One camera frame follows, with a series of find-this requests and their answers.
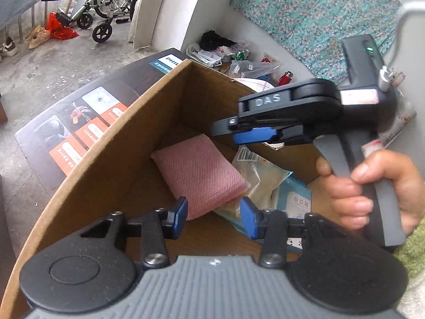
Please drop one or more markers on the clear packaged beige item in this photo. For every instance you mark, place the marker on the clear packaged beige item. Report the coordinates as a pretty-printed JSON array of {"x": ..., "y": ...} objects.
[{"x": 263, "y": 179}]

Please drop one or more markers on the red thermos bottle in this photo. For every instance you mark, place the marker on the red thermos bottle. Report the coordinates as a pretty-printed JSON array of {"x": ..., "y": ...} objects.
[{"x": 285, "y": 78}]

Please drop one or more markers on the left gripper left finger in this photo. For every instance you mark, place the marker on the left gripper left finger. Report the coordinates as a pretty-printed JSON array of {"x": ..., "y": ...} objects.
[{"x": 154, "y": 228}]

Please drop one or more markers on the pink knitted cloth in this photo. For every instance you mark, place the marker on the pink knitted cloth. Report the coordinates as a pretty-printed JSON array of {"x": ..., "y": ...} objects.
[{"x": 195, "y": 169}]

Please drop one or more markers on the teal floral hanging cloth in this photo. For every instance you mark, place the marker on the teal floral hanging cloth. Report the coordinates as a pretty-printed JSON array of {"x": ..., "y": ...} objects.
[{"x": 312, "y": 30}]

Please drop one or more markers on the black cloth pile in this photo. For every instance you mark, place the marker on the black cloth pile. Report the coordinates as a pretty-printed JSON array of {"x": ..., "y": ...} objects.
[{"x": 211, "y": 40}]

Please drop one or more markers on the white slipper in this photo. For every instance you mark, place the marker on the white slipper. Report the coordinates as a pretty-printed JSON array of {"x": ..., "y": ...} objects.
[{"x": 255, "y": 84}]

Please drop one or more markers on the black Philips product box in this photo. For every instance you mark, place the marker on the black Philips product box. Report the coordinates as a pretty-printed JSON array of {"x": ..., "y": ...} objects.
[{"x": 56, "y": 140}]

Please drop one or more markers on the red plastic bag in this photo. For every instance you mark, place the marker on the red plastic bag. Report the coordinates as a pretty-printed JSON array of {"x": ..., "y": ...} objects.
[{"x": 57, "y": 30}]

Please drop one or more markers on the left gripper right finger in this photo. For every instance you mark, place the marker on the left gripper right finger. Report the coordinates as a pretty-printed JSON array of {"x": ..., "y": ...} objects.
[{"x": 274, "y": 228}]

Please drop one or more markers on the brown cardboard box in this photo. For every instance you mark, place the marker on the brown cardboard box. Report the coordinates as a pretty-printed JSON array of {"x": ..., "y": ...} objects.
[{"x": 117, "y": 173}]

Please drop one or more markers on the clear plastic bag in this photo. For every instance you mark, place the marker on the clear plastic bag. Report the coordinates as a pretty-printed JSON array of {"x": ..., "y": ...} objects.
[{"x": 252, "y": 69}]

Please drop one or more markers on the person's right hand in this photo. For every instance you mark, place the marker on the person's right hand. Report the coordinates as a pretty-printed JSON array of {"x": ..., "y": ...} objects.
[{"x": 352, "y": 202}]

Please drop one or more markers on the light blue bandage packet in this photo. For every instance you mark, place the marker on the light blue bandage packet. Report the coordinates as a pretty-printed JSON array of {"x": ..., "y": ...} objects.
[{"x": 294, "y": 198}]

